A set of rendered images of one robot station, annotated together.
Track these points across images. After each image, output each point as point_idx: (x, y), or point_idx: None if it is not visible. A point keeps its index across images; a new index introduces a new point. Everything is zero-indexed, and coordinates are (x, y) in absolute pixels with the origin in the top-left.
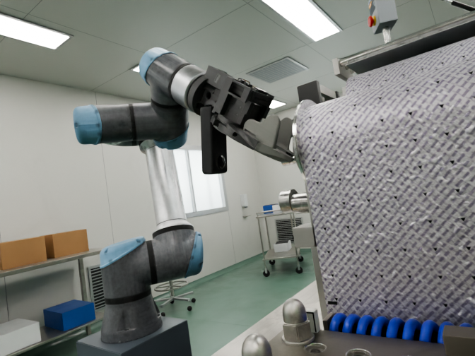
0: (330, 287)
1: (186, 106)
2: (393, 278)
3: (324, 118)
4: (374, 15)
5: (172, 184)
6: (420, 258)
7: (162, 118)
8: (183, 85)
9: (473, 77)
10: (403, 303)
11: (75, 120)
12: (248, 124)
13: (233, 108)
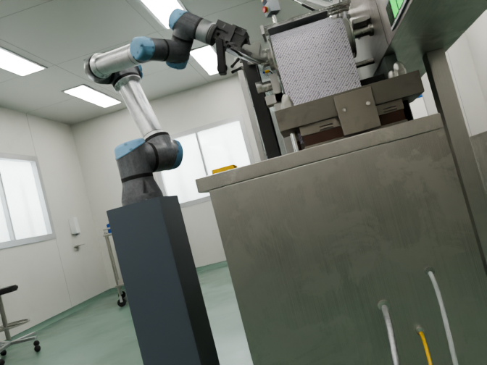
0: None
1: (205, 39)
2: (313, 95)
3: (282, 40)
4: (267, 6)
5: (150, 108)
6: (321, 85)
7: (181, 48)
8: (206, 27)
9: (330, 26)
10: None
11: (142, 43)
12: (244, 46)
13: (235, 39)
